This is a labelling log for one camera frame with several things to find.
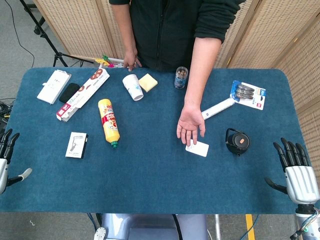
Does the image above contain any blue table cloth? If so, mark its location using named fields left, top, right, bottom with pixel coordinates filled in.
left=0, top=66, right=320, bottom=215

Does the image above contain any blue cable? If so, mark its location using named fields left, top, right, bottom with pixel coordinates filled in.
left=239, top=214, right=261, bottom=240

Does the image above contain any white foil roll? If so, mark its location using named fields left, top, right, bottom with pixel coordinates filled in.
left=201, top=97, right=236, bottom=121

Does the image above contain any small black white box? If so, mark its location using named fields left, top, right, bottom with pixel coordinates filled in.
left=65, top=131, right=89, bottom=160

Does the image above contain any white paper cup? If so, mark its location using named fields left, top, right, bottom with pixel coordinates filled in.
left=122, top=73, right=145, bottom=102

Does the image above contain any black tripod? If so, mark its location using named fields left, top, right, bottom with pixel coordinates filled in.
left=19, top=0, right=96, bottom=68

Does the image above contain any person torso black jacket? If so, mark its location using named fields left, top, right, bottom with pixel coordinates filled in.
left=109, top=0, right=247, bottom=73

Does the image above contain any blister pack of metal clips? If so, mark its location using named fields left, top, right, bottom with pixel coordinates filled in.
left=229, top=79, right=267, bottom=111

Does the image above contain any thin black floor cable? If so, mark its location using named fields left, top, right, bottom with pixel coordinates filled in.
left=4, top=0, right=36, bottom=62

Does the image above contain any black round container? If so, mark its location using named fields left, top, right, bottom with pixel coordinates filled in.
left=225, top=127, right=251, bottom=157

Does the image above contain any colourful feather toy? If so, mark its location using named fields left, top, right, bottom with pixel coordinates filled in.
left=94, top=54, right=115, bottom=68

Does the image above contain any person left forearm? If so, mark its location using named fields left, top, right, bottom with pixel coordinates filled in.
left=183, top=36, right=223, bottom=109

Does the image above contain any flat white box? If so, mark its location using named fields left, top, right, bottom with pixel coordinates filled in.
left=36, top=69, right=72, bottom=105

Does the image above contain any long red white box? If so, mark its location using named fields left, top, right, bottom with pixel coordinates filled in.
left=55, top=67, right=111, bottom=123

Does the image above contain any wooden perforated folding screen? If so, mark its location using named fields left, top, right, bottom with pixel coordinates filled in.
left=32, top=0, right=320, bottom=176

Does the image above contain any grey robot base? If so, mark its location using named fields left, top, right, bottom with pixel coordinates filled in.
left=93, top=213, right=210, bottom=240

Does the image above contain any person right hand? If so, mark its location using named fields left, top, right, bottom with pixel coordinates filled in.
left=122, top=49, right=143, bottom=72

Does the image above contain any person right forearm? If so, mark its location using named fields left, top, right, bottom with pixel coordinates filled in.
left=111, top=2, right=138, bottom=53

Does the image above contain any yellow sticky note pad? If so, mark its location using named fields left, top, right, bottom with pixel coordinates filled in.
left=138, top=73, right=159, bottom=93

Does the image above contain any yellow bottle green cap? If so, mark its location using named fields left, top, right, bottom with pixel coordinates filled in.
left=97, top=98, right=121, bottom=150

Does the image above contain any white card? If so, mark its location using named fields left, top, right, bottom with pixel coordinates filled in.
left=185, top=139, right=210, bottom=158

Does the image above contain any clear plastic snack jar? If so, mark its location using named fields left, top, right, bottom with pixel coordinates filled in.
left=174, top=66, right=189, bottom=90

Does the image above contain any black cable bundle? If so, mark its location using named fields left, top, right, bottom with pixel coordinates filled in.
left=0, top=98, right=15, bottom=127

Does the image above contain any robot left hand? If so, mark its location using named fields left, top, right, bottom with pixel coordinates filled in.
left=0, top=128, right=33, bottom=195

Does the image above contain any person left hand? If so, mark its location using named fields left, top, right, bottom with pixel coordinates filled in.
left=176, top=105, right=207, bottom=147

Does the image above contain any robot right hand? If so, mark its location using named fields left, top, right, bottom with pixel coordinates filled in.
left=264, top=137, right=320, bottom=205

